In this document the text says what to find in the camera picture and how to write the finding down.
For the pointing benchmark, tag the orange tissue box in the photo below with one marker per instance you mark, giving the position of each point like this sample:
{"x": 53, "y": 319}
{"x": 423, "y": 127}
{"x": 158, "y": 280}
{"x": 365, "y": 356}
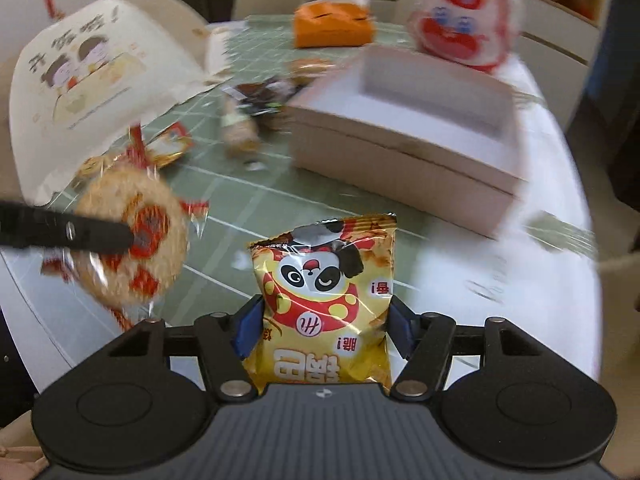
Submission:
{"x": 332, "y": 22}

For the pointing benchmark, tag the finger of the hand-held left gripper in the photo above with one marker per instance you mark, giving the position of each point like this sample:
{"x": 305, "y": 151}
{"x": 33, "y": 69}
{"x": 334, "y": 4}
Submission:
{"x": 95, "y": 234}

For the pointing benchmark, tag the dark crumpled snack packet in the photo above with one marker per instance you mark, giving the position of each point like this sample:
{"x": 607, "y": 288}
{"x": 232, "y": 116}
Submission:
{"x": 267, "y": 97}

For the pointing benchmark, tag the white sideboard cabinet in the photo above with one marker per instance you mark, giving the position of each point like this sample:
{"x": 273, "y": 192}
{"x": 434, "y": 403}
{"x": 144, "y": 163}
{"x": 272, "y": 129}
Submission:
{"x": 565, "y": 5}

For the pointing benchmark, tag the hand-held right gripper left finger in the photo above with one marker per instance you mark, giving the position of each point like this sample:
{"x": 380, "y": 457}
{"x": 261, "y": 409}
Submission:
{"x": 246, "y": 331}

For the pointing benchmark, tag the red gold snack packet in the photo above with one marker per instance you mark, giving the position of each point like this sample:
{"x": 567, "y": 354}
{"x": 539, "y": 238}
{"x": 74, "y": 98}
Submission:
{"x": 167, "y": 145}

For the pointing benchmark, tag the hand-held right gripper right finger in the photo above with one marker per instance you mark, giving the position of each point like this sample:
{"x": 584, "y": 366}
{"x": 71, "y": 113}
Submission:
{"x": 400, "y": 329}

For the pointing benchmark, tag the yellow panda snack bag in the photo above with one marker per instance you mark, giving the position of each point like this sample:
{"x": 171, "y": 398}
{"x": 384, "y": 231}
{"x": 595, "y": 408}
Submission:
{"x": 320, "y": 300}

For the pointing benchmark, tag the white cardboard box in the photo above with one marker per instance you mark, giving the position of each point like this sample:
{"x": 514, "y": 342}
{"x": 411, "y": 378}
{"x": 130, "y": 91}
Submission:
{"x": 400, "y": 150}

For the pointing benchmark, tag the round rice cracker packet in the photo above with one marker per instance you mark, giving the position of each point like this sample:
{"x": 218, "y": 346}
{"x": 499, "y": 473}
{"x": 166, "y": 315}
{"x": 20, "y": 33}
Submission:
{"x": 150, "y": 260}

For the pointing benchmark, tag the red white crab print bag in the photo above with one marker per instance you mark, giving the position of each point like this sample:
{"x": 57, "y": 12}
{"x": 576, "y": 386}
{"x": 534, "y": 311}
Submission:
{"x": 462, "y": 15}

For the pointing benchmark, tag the cream printed food cover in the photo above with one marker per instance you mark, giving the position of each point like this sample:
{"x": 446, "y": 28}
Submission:
{"x": 100, "y": 80}

